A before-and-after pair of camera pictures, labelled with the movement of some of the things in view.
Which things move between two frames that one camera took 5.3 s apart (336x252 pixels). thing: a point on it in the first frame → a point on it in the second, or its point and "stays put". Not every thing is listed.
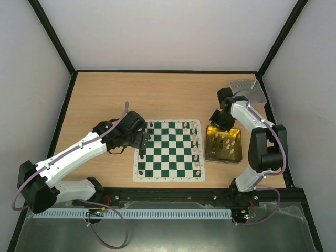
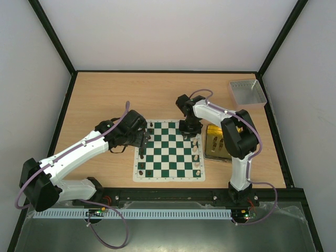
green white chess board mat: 174,153 stays put
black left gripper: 137,144 stays put
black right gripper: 221,121 → 189,128
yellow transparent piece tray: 222,146 stays put
